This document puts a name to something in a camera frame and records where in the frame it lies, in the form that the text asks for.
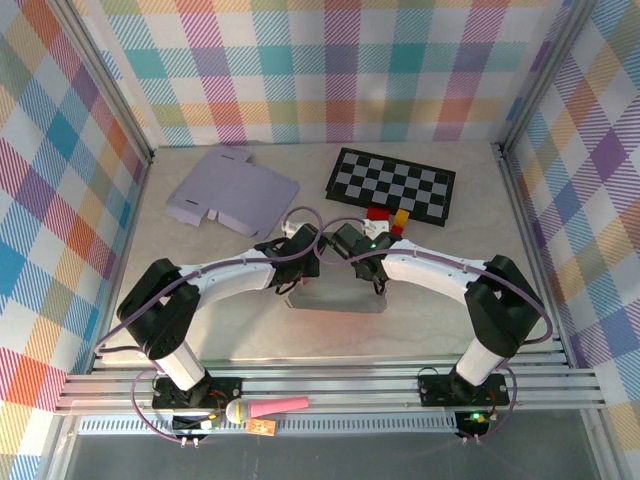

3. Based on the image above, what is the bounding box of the pink paper box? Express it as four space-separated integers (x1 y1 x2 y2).
287 277 389 314

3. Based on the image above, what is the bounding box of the lavender paper box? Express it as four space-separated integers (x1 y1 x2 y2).
164 146 301 239

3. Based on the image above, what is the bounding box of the black grey checkerboard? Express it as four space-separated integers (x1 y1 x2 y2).
324 147 457 229

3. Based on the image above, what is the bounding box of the pink white toy microphone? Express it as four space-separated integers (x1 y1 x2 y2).
224 396 311 425

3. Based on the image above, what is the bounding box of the small green circuit board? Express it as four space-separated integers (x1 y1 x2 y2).
171 412 225 433

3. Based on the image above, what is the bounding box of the black board with green light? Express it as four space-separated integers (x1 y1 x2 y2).
455 409 491 436

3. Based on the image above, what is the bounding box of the aluminium base frame rail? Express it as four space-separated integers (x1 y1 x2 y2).
54 352 609 416

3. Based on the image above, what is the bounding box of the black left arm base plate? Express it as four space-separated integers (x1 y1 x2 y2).
151 375 244 411

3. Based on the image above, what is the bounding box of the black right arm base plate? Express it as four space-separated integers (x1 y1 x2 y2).
416 369 511 407

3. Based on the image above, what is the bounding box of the aluminium side rail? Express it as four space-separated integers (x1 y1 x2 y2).
89 157 154 374
497 142 581 371

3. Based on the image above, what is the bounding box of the grey slotted cable duct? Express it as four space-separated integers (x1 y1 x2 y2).
77 416 464 437

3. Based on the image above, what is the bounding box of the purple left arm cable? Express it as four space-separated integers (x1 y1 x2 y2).
94 206 326 444

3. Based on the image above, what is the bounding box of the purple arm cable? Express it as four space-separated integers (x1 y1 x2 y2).
313 215 557 445
94 206 326 444

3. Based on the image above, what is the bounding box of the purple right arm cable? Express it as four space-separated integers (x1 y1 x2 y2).
313 215 557 445

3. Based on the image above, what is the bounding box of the aluminium corner post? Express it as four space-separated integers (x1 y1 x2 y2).
497 0 601 154
47 0 156 166

